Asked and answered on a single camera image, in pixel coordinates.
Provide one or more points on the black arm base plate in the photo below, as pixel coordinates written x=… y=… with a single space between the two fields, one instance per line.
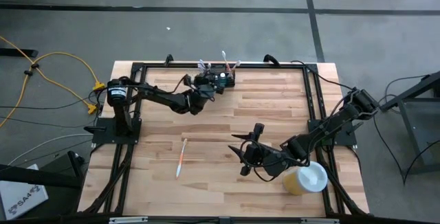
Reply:
x=347 y=139
x=103 y=137

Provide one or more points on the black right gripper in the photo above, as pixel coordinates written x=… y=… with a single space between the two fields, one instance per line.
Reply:
x=271 y=162

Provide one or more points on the black aluminium table frame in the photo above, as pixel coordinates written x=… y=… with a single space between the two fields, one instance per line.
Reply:
x=261 y=66

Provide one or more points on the black curved frame clamp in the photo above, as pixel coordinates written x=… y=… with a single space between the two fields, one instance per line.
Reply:
x=168 y=59
x=271 y=59

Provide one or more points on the black equipment stand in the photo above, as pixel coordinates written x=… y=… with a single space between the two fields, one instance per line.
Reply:
x=34 y=177

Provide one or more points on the black floor bar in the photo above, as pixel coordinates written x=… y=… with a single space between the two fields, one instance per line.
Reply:
x=19 y=52

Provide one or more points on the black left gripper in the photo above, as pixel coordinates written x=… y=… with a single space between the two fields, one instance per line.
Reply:
x=208 y=88

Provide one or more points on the black base lever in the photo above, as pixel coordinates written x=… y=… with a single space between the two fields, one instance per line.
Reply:
x=357 y=126
x=93 y=128

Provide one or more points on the yellow container white lid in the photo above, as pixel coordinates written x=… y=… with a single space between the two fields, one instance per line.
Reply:
x=309 y=177

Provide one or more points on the silver aluminium bracket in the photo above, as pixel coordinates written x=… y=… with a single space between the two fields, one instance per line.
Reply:
x=319 y=221
x=128 y=220

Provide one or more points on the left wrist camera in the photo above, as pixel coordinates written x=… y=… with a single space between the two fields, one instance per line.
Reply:
x=200 y=79

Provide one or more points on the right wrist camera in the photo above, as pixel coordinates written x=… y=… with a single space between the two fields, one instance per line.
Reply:
x=252 y=153

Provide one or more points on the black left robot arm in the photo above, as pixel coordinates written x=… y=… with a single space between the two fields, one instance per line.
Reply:
x=161 y=97

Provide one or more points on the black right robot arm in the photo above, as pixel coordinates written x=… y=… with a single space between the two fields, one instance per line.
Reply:
x=330 y=124

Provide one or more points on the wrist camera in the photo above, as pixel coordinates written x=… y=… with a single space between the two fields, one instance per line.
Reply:
x=252 y=153
x=200 y=79

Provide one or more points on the teal toothpaste tube white cap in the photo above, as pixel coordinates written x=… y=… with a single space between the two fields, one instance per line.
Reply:
x=222 y=76

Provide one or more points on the black metal cart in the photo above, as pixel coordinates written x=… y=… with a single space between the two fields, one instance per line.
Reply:
x=405 y=97

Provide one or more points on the white printed box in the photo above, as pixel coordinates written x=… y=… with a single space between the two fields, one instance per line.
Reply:
x=20 y=196

